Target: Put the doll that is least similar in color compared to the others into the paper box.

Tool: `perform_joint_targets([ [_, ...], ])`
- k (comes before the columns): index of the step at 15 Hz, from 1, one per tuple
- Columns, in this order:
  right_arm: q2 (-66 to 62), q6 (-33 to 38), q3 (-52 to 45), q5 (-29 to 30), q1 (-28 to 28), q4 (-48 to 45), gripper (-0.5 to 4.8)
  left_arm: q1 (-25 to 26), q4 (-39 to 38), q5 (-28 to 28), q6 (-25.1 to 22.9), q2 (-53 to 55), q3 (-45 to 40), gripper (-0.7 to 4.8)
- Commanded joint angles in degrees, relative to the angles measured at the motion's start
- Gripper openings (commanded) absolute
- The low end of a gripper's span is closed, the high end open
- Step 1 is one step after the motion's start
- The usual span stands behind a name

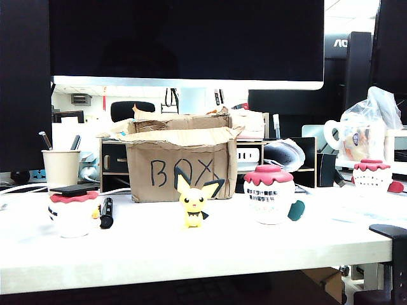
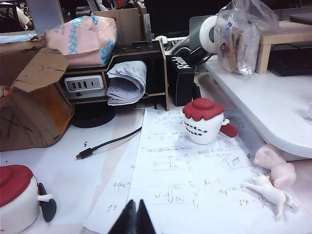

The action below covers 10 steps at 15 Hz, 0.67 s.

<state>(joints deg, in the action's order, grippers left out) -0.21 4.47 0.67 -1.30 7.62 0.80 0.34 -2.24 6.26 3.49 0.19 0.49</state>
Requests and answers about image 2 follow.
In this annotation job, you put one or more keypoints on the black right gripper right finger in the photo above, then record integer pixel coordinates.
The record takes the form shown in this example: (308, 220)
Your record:
(145, 220)

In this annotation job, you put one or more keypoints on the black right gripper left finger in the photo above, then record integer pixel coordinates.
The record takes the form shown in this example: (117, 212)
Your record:
(128, 219)

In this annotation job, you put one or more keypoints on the white jar doll red hand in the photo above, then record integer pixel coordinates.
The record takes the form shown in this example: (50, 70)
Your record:
(202, 129)

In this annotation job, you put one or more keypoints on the white jar doll green hand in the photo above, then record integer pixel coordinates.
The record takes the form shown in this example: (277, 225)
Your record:
(17, 202)

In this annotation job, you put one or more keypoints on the brown cardboard box marked BOX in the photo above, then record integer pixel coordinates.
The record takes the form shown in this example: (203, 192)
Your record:
(36, 109)

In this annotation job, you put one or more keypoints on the pink pig doll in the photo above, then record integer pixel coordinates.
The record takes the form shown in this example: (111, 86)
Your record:
(275, 162)

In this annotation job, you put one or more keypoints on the black box with white lettering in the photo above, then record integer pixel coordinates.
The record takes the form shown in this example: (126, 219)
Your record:
(179, 80)

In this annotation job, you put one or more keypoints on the light wooden panel box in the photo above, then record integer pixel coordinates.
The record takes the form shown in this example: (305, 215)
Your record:
(122, 26)

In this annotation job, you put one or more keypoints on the handwritten white paper sheet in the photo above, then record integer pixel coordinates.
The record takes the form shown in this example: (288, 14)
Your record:
(109, 190)
(182, 175)

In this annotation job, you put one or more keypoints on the black round base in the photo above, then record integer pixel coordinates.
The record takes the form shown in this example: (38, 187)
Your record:
(93, 118)

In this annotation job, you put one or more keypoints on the white cat figurine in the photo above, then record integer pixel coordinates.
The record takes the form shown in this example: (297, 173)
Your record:
(269, 192)

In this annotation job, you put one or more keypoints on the rolled white paper bundle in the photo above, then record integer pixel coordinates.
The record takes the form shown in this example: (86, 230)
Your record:
(128, 83)

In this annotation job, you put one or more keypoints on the white USB hub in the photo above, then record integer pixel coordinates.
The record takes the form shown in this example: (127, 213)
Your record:
(83, 85)

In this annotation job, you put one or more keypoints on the black wooden desk organizer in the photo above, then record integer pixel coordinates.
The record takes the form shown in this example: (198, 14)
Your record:
(156, 73)

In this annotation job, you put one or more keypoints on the white desk shelf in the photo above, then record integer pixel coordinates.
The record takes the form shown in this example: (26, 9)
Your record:
(268, 104)

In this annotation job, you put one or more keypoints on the white power adapter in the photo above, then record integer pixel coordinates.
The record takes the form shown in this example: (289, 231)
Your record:
(161, 39)

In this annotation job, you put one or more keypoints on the pink tissue pack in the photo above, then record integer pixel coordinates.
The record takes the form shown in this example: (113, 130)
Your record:
(83, 41)

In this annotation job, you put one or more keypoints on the clear pen with blue cap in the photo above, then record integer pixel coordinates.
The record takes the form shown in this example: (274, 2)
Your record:
(148, 29)

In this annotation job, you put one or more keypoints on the clear plastic snack bag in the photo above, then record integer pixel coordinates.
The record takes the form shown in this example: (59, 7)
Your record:
(240, 41)

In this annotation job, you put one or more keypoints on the black keyboard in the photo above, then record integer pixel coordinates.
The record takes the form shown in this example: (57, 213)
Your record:
(290, 61)

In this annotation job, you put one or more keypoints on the silver monitor stand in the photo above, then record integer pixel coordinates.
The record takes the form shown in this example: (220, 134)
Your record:
(45, 14)

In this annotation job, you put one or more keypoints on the seated person white shirt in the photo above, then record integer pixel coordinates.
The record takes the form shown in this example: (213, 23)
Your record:
(23, 17)

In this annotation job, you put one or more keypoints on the light wooden riser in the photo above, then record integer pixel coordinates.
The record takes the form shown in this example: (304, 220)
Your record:
(280, 34)

